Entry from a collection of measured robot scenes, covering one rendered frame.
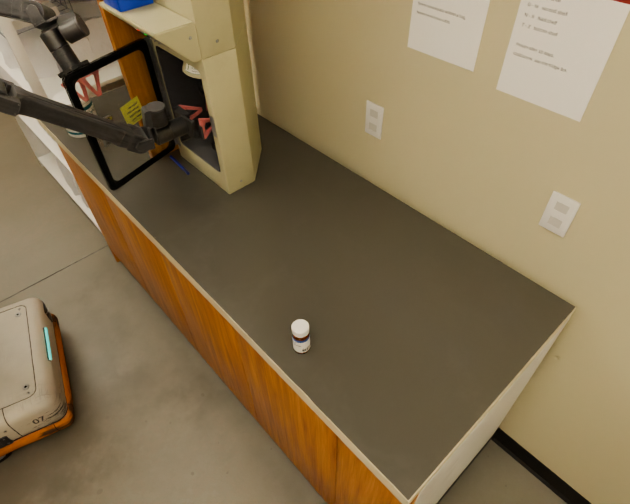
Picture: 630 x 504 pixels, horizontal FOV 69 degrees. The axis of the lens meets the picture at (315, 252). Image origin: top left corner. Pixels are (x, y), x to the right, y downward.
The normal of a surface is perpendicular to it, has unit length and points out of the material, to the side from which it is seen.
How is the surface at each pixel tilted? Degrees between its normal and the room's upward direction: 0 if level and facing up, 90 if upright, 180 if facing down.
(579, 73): 90
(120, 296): 0
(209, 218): 0
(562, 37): 90
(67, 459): 0
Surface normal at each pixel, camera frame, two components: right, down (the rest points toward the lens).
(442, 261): -0.02, -0.69
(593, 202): -0.73, 0.51
